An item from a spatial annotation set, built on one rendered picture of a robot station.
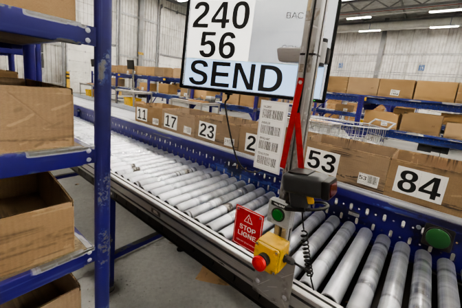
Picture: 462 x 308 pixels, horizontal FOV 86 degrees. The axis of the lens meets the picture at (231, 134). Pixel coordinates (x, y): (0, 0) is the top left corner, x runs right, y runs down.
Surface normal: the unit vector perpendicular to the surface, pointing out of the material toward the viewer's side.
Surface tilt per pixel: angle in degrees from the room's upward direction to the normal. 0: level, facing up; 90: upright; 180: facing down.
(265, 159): 90
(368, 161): 90
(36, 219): 90
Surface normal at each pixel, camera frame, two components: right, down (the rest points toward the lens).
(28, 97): 0.78, 0.20
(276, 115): -0.63, 0.08
